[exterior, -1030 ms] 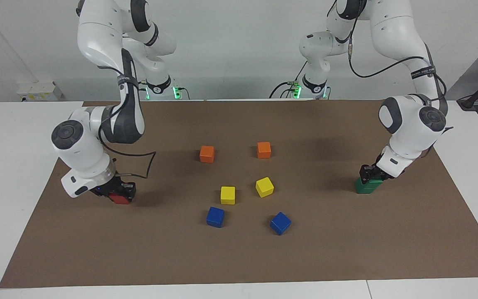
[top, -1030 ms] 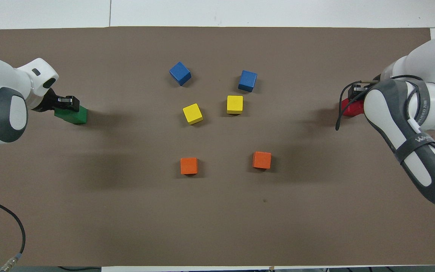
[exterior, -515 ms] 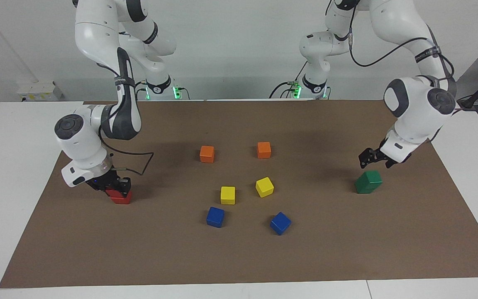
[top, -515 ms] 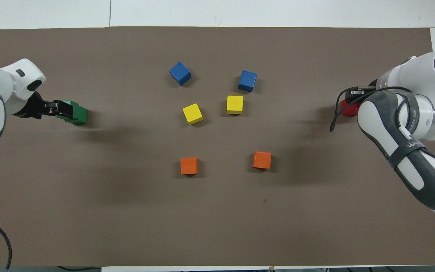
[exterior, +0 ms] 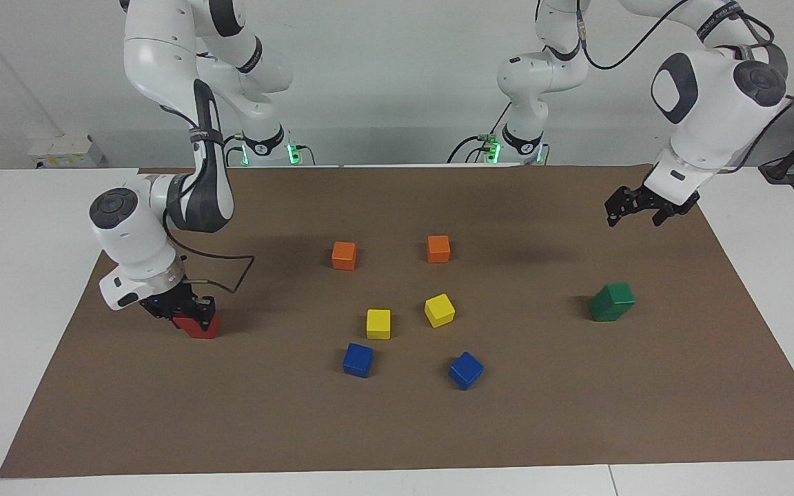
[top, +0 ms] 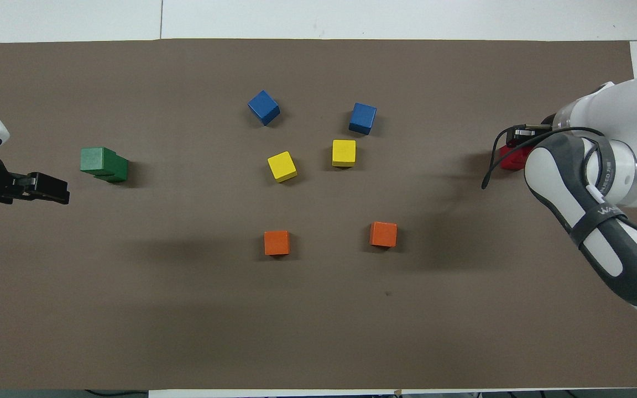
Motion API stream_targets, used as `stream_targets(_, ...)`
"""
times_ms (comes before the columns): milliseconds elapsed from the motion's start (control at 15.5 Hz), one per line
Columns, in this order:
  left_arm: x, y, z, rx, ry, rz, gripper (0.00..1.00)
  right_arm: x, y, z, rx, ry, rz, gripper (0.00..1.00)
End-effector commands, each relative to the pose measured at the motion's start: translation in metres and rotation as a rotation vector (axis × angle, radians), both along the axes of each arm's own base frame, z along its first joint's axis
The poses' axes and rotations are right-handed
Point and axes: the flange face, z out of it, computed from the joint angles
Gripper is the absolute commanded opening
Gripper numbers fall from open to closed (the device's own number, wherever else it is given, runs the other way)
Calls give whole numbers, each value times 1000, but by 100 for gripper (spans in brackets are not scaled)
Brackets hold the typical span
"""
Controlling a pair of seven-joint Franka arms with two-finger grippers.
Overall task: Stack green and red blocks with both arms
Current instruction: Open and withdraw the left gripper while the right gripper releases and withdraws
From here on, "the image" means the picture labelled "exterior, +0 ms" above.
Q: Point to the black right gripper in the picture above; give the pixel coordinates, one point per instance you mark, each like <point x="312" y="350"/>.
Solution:
<point x="173" y="302"/>

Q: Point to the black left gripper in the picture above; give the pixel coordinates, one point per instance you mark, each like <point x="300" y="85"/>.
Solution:
<point x="655" y="198"/>

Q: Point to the green wooden cube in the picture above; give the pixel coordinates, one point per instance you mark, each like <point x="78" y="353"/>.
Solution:
<point x="604" y="313"/>
<point x="619" y="293"/>

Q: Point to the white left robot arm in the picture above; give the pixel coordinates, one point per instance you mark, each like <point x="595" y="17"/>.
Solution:
<point x="707" y="103"/>

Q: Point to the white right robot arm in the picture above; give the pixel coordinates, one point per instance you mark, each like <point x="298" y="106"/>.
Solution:
<point x="131" y="234"/>

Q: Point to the orange wooden cube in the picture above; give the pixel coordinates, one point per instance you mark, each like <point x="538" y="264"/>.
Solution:
<point x="438" y="249"/>
<point x="344" y="255"/>

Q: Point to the blue wooden cube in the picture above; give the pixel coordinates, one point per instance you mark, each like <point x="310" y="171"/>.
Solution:
<point x="465" y="370"/>
<point x="357" y="359"/>

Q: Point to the yellow wooden cube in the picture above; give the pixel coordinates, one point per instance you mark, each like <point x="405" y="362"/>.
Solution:
<point x="378" y="324"/>
<point x="439" y="310"/>

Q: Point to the brown table mat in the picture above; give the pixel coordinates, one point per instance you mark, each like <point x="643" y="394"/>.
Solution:
<point x="397" y="427"/>

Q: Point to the white wall box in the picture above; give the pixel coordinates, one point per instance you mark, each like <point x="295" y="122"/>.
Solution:
<point x="66" y="150"/>

